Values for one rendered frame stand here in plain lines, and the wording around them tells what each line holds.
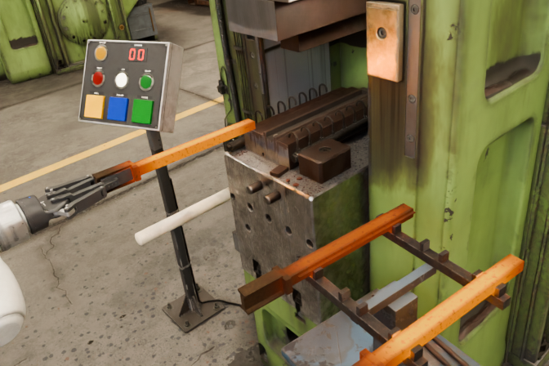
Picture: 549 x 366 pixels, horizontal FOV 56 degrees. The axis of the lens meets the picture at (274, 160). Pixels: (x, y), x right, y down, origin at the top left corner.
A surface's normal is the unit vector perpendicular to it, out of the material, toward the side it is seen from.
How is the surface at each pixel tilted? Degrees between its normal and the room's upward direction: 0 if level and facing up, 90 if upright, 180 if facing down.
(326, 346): 0
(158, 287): 0
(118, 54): 60
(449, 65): 90
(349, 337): 0
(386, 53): 90
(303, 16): 90
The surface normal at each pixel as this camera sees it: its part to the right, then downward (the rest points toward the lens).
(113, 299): -0.10, -0.87
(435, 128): -0.76, 0.37
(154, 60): -0.40, -0.03
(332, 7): 0.64, 0.31
